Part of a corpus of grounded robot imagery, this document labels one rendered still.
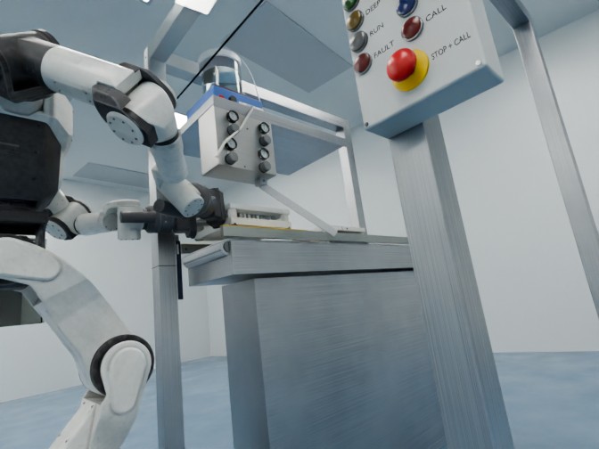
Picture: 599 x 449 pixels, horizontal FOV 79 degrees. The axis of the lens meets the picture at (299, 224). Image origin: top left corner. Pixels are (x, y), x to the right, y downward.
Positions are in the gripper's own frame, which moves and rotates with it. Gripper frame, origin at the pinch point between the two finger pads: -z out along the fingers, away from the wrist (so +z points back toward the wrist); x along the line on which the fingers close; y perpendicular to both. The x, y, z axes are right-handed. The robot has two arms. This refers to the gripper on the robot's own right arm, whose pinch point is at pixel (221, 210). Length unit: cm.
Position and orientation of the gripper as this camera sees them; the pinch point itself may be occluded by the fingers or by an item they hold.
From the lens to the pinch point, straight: 118.9
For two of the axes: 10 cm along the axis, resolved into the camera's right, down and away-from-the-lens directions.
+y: 9.5, -1.9, -2.4
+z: -2.7, -1.6, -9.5
